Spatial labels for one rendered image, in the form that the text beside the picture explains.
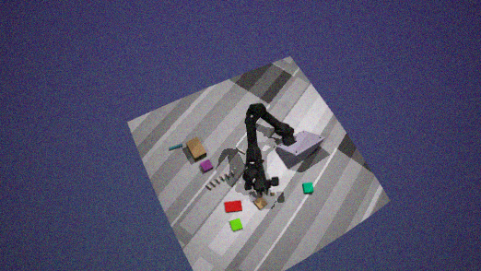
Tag green square block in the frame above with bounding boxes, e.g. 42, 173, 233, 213
302, 183, 314, 194

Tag red rectangular block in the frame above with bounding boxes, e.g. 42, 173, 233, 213
224, 201, 242, 213

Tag purple rectangular block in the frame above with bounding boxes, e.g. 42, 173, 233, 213
200, 159, 213, 172

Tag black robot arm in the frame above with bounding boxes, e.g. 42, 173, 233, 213
242, 103, 297, 192

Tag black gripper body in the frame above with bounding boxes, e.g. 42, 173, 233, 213
244, 173, 279, 190

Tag green rectangular block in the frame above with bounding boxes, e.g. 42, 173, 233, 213
229, 218, 242, 231

